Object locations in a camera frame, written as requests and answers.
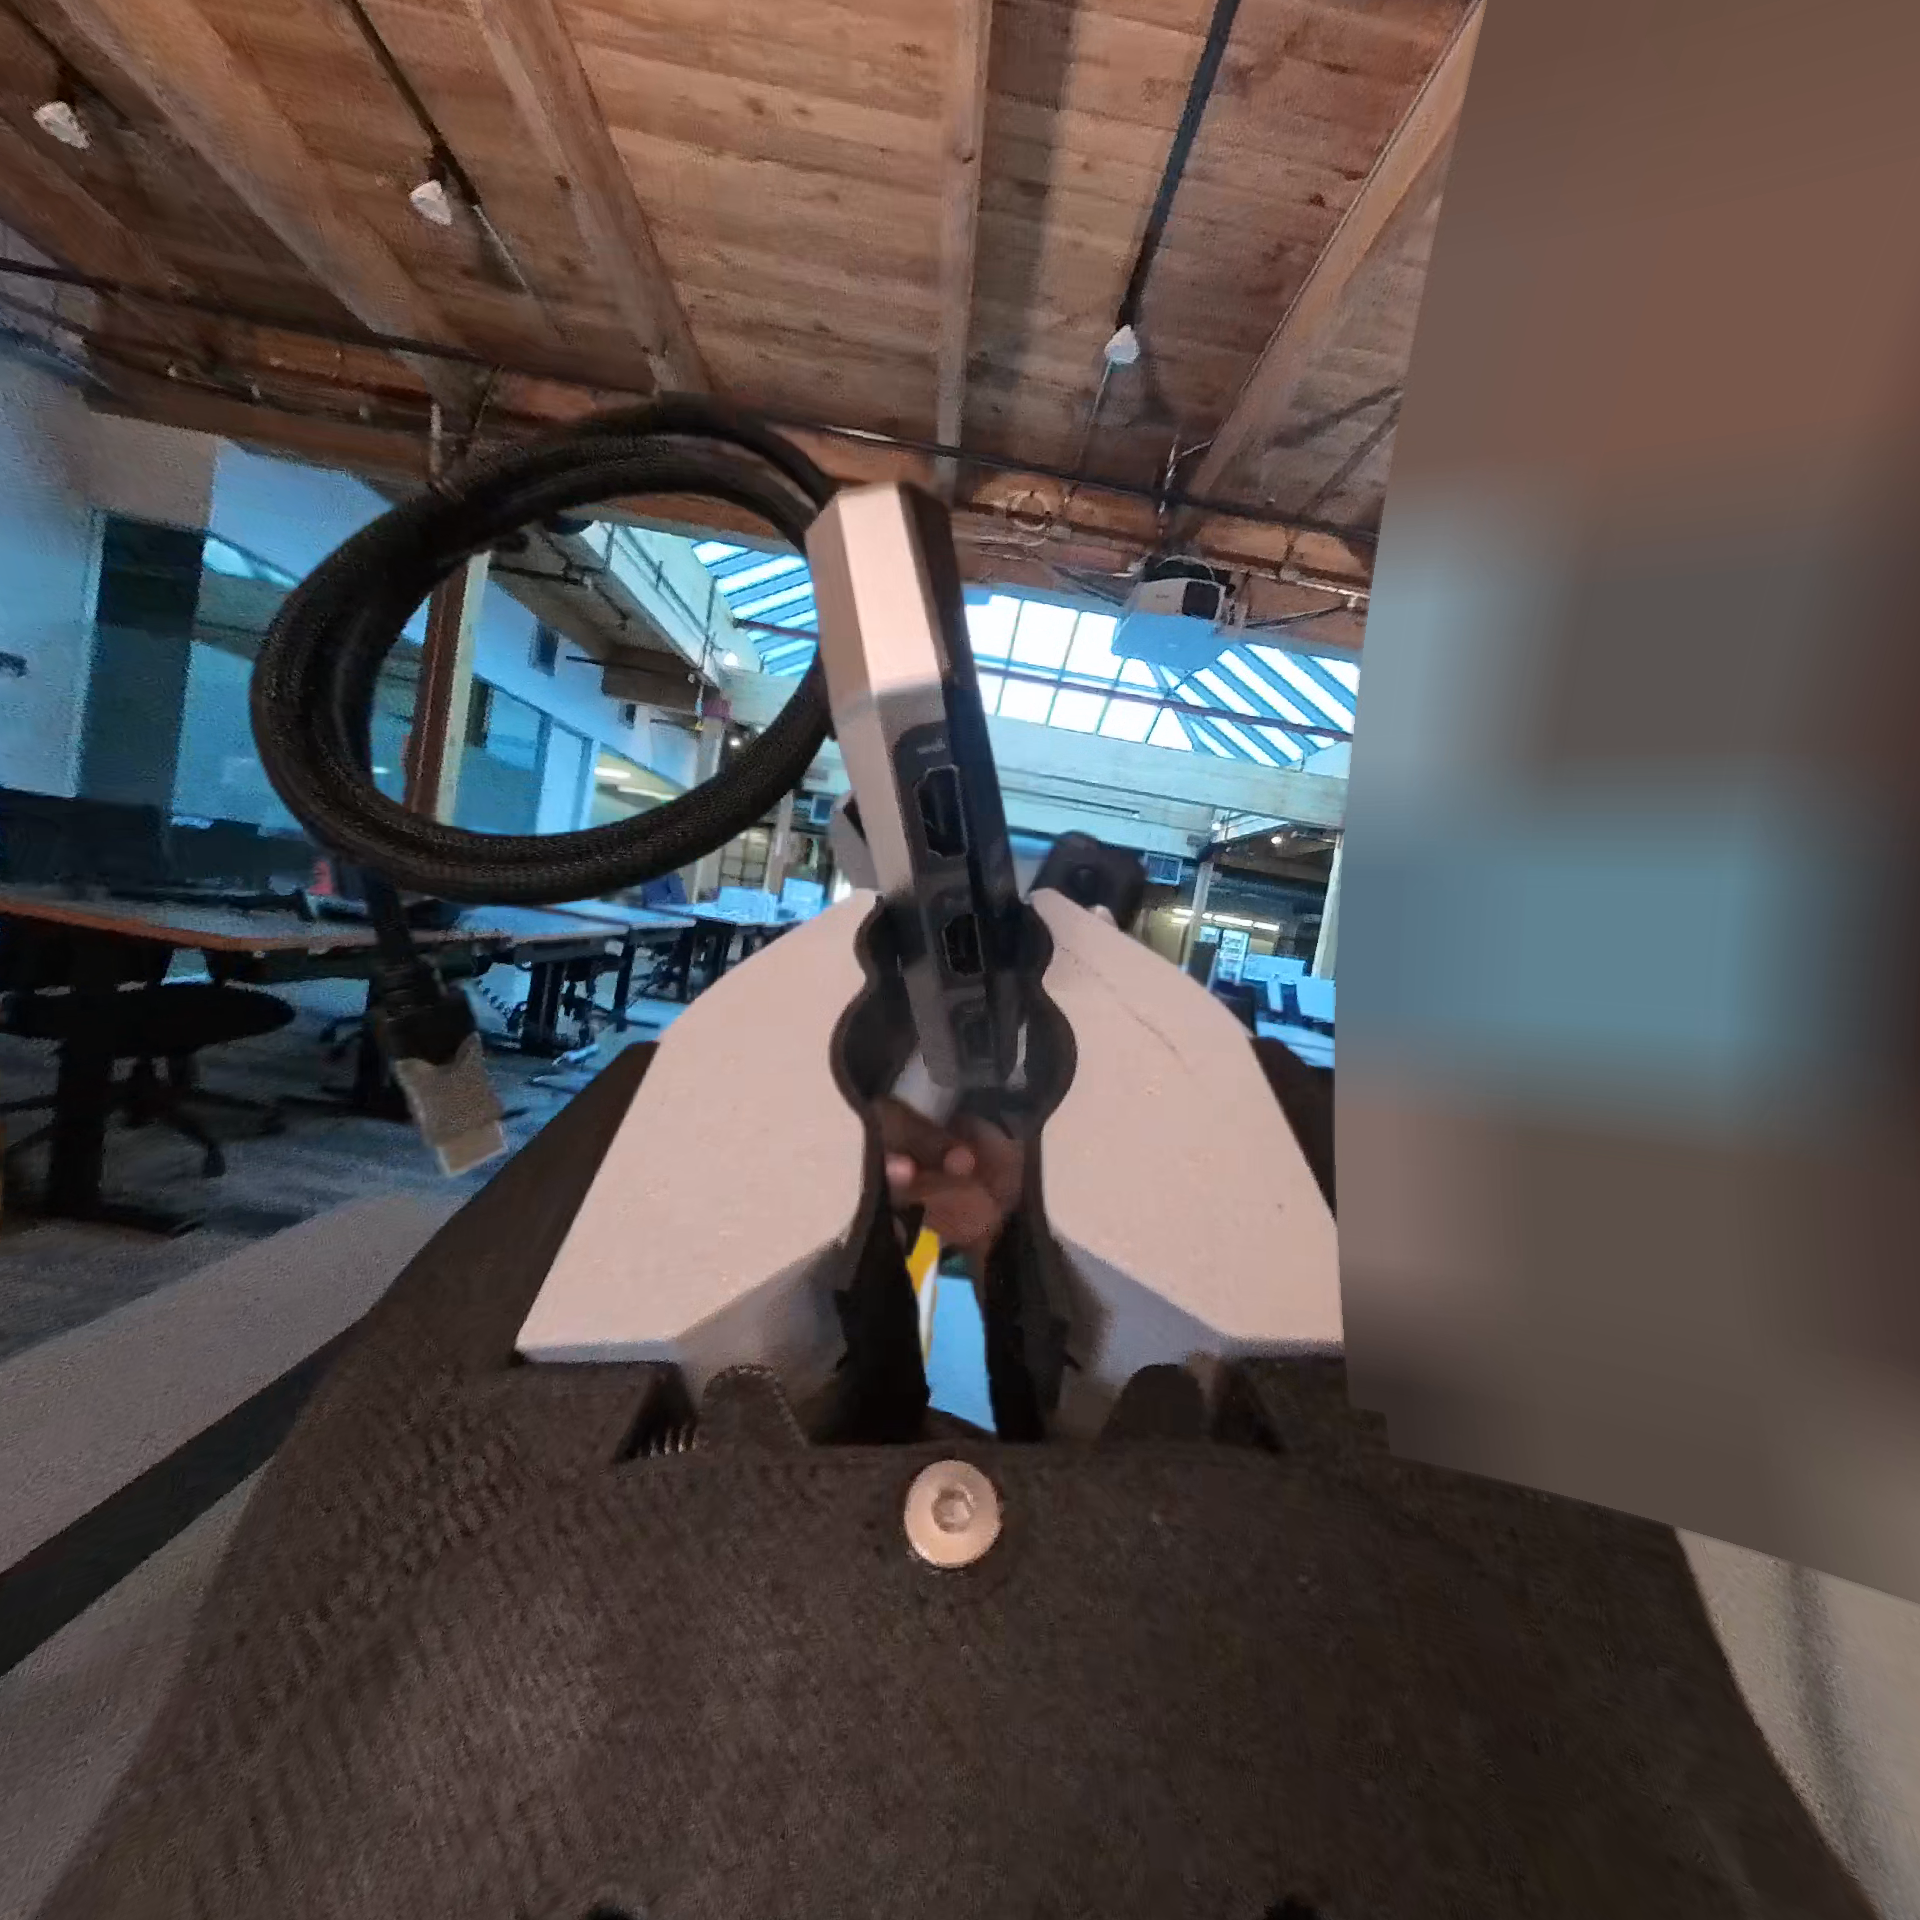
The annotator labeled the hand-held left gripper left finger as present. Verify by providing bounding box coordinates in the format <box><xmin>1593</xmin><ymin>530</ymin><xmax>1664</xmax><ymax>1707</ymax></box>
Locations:
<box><xmin>513</xmin><ymin>887</ymin><xmax>908</xmax><ymax>1373</ymax></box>

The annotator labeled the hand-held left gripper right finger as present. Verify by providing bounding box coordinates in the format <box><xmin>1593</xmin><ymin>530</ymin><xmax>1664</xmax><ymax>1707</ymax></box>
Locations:
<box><xmin>995</xmin><ymin>887</ymin><xmax>1348</xmax><ymax>1373</ymax></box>

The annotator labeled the black hdmi switch box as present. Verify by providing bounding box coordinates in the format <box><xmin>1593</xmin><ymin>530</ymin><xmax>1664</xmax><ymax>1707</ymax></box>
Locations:
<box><xmin>808</xmin><ymin>484</ymin><xmax>1033</xmax><ymax>1106</ymax></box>

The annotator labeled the black braided hdmi cable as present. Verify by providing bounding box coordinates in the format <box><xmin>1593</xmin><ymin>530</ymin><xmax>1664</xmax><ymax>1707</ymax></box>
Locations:
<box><xmin>253</xmin><ymin>394</ymin><xmax>842</xmax><ymax>1182</ymax></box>

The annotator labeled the person's left hand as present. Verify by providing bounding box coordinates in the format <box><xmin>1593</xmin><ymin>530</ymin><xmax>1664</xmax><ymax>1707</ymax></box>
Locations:
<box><xmin>875</xmin><ymin>1091</ymin><xmax>1033</xmax><ymax>1263</ymax></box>

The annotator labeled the wooden desk with black legs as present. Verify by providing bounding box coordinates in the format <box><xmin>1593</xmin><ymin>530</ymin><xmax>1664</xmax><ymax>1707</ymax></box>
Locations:
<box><xmin>0</xmin><ymin>880</ymin><xmax>515</xmax><ymax>1233</ymax></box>

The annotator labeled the ceiling projector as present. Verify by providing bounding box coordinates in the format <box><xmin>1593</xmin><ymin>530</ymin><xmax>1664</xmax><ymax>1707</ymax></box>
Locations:
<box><xmin>1113</xmin><ymin>550</ymin><xmax>1250</xmax><ymax>666</ymax></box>

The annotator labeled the black office chair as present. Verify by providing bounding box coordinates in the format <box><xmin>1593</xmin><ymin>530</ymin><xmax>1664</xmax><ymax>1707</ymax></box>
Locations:
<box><xmin>0</xmin><ymin>980</ymin><xmax>297</xmax><ymax>1187</ymax></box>

